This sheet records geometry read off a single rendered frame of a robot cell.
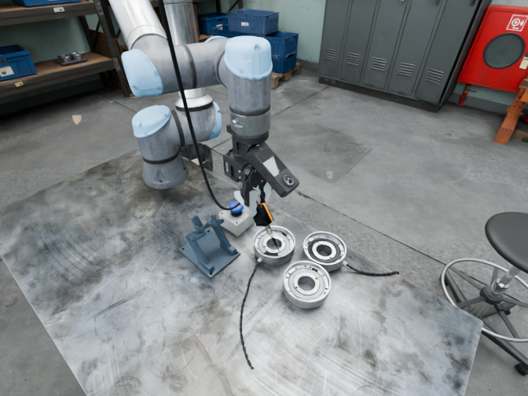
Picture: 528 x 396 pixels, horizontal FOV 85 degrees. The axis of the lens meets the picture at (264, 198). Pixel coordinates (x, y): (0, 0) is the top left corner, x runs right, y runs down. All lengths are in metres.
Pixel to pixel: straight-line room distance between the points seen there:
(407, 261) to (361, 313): 1.27
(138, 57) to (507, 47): 3.70
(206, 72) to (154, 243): 0.47
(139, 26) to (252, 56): 0.23
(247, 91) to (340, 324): 0.49
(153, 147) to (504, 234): 1.24
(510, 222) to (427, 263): 0.68
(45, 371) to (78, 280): 0.95
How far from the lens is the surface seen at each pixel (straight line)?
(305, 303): 0.65
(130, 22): 0.65
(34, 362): 1.80
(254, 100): 0.51
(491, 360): 1.80
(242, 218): 0.78
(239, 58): 0.49
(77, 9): 3.92
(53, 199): 1.12
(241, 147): 0.59
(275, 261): 0.71
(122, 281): 0.78
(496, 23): 3.95
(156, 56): 0.56
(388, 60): 3.92
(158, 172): 0.99
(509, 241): 1.34
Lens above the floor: 1.39
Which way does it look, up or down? 40 degrees down
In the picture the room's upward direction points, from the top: straight up
